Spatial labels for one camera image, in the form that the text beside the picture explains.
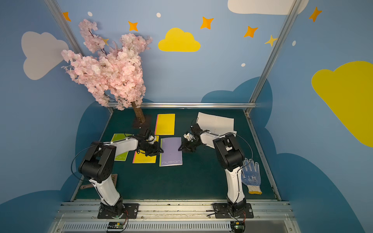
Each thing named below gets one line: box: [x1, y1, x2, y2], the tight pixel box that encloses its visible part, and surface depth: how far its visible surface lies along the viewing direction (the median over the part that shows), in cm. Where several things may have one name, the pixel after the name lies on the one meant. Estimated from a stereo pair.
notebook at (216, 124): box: [196, 111, 238, 136], surface depth 117 cm
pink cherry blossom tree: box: [61, 19, 153, 124], surface depth 70 cm
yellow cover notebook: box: [154, 113, 176, 136], surface depth 116 cm
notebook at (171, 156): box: [159, 136, 183, 167], surface depth 98 cm
